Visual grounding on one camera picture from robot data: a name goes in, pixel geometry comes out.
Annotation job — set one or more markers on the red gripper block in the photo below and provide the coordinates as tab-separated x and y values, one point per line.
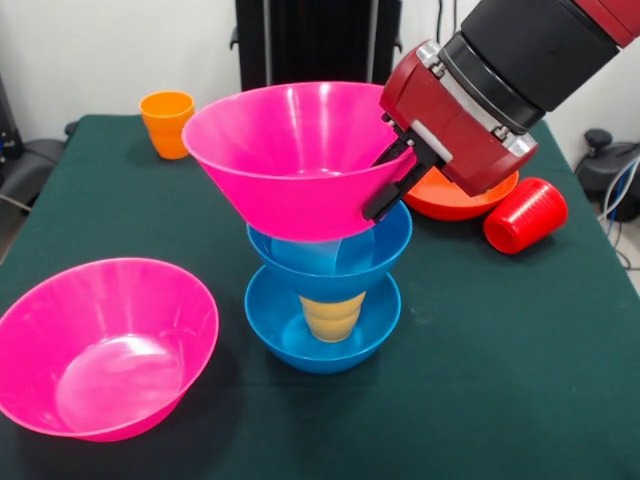
450	130

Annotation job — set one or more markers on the blue plastic bowl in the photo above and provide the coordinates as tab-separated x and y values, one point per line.
270	330
390	245

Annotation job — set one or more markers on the pink plastic bowl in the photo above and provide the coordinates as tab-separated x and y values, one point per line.
280	165
100	350

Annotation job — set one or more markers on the light blue plastic cup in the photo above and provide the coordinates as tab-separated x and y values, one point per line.
310	255

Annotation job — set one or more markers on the red plastic cup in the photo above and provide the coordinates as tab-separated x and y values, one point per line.
525	215

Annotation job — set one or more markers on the yellow plastic cup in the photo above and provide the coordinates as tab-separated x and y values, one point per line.
332	320

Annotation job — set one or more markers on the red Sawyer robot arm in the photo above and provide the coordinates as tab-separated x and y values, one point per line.
530	55

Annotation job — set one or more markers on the red-orange plastic bowl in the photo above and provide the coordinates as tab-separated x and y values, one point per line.
440	200

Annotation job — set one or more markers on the dark green table cloth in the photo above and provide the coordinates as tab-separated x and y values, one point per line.
450	400

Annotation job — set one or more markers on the orange plastic cup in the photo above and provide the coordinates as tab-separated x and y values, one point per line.
165	125

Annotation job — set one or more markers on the black upright post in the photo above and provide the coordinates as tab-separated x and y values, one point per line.
310	40

